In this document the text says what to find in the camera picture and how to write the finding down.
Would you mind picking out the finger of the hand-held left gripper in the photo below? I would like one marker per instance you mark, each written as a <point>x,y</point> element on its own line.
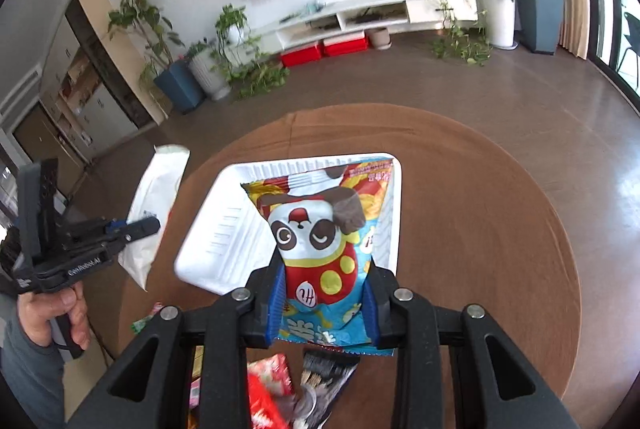
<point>115,224</point>
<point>145,227</point>

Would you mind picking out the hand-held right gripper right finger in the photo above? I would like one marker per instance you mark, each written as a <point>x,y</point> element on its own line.
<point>370,309</point>

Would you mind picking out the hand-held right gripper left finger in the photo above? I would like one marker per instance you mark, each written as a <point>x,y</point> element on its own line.
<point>277,304</point>

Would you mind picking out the plain white snack packet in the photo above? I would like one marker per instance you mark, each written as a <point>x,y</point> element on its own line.
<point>155,189</point>

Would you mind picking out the panda print snack packet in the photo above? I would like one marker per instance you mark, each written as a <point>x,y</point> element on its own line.
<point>310,239</point>

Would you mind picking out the white foam tray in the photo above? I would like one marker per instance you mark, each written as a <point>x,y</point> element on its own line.
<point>220,239</point>

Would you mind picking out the person's left forearm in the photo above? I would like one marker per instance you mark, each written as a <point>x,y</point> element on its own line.
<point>30,384</point>

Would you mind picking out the person's left hand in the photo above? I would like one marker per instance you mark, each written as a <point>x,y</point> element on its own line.
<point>35,314</point>

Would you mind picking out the red and white candy packet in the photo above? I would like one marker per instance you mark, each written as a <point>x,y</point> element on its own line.
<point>270,374</point>

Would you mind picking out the black snack packet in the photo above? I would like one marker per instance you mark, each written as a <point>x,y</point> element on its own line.
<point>325,374</point>

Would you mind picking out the brown door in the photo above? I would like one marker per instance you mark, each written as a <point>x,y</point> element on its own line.
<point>45,144</point>

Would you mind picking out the green snack packet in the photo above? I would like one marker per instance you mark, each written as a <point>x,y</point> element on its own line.
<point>147,319</point>

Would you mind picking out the potted tree blue pot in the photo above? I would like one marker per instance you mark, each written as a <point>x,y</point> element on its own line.
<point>177,86</point>

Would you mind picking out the wooden shelf cabinet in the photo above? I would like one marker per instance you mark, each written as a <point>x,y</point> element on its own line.
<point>115,69</point>

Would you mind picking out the potted plant white ribbed pot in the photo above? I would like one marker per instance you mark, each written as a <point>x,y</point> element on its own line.
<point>210,76</point>

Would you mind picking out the trailing green vine plant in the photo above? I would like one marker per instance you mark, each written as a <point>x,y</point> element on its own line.
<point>460,49</point>
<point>260,79</point>

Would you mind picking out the red storage box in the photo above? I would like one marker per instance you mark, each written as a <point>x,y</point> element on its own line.
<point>345,46</point>
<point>300,55</point>

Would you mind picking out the empty pinkish flower pot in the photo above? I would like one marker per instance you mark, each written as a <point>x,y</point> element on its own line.
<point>378,39</point>

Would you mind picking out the white television console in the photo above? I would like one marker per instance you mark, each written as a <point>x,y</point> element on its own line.
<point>425,11</point>

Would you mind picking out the potted plant tall white pot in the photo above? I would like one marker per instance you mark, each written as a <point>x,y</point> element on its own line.
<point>500,19</point>

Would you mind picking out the glass window door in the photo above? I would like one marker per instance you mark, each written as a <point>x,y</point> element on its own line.
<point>617,34</point>

